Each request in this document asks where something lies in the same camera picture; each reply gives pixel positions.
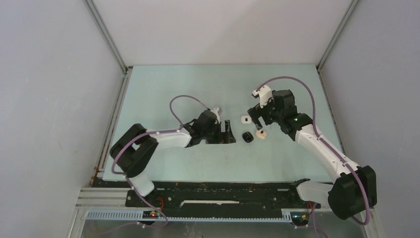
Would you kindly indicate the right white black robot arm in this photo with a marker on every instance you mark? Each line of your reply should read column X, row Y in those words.
column 352, row 189

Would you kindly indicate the beige earbud charging case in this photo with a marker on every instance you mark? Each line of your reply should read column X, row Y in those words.
column 261, row 134

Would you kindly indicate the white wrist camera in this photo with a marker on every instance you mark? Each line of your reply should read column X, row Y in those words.
column 264, row 94
column 217, row 111

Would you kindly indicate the white earbud charging case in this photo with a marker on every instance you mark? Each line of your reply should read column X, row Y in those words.
column 246, row 119

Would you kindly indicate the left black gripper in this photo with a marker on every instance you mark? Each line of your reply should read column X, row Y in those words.
column 222, row 137

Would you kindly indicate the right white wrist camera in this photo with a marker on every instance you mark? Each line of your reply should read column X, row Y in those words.
column 264, row 94

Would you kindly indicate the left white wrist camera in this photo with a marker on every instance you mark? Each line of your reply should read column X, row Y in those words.
column 217, row 111

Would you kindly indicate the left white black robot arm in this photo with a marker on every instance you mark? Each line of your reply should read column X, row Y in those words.
column 134, row 149

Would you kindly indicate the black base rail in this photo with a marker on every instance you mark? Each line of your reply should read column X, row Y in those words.
column 221, row 199

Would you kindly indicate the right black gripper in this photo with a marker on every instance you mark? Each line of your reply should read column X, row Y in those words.
column 257, row 111

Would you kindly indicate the black earbud charging case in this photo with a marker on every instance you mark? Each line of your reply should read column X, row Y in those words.
column 247, row 137

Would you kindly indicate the grey cable duct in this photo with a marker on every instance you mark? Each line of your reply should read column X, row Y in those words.
column 144, row 215

